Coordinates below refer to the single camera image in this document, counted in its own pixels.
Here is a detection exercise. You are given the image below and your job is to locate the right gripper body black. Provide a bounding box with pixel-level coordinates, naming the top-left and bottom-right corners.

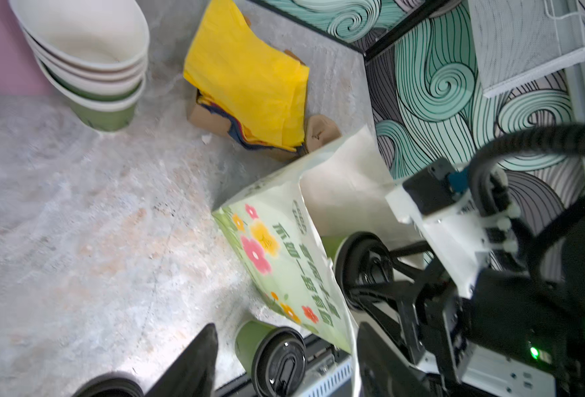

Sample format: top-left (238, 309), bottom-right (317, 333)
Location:
top-left (421, 269), bottom-right (585, 396)

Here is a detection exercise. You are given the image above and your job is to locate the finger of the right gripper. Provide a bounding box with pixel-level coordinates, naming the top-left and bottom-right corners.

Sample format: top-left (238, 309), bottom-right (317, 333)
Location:
top-left (346, 277), bottom-right (451, 308)

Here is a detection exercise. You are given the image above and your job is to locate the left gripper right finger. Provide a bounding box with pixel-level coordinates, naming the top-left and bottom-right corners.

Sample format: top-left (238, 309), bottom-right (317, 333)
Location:
top-left (357, 323), bottom-right (435, 396)

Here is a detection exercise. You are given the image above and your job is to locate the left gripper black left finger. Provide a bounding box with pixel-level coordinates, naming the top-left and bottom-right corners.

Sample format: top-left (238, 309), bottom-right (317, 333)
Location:
top-left (145, 324), bottom-right (218, 397)

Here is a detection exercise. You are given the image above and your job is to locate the black cup lid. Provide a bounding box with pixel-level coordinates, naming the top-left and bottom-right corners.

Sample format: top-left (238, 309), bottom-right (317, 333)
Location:
top-left (335, 232), bottom-right (394, 312)
top-left (251, 327), bottom-right (307, 397)

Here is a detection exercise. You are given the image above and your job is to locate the green paper coffee cup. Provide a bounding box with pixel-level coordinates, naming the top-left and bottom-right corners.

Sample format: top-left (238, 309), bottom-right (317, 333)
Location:
top-left (321, 235), bottom-right (350, 263)

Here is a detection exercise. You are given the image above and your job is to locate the white paper gift bag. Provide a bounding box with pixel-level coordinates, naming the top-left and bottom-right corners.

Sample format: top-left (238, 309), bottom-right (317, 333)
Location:
top-left (211, 123), bottom-right (422, 397)

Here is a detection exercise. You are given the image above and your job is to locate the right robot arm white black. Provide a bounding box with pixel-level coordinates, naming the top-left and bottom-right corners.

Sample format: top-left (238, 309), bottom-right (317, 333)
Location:
top-left (335, 124), bottom-right (585, 396)

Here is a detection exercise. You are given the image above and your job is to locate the stack of black cup lids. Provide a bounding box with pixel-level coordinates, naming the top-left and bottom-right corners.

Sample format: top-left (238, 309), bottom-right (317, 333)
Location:
top-left (72, 373), bottom-right (145, 397)

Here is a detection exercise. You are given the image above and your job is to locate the brown pulp cup carrier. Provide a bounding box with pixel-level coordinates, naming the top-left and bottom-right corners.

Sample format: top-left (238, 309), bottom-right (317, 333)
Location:
top-left (303, 114), bottom-right (342, 154)

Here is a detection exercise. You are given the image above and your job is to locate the yellow napkin stack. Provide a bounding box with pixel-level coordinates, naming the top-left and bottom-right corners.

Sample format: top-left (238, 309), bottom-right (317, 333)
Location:
top-left (183, 1), bottom-right (310, 152)

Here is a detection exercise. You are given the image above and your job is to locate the stack of green paper cups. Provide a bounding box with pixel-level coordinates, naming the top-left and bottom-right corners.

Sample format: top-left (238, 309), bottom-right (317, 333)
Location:
top-left (9, 1), bottom-right (150, 132)

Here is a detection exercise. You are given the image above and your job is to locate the pink holder with straws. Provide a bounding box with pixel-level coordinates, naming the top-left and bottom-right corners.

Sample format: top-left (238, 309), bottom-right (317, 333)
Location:
top-left (0, 1), bottom-right (51, 95)

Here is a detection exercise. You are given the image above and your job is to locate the clear acrylic wall holder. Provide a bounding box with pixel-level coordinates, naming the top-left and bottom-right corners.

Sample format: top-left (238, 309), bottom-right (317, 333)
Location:
top-left (468, 1), bottom-right (585, 99)

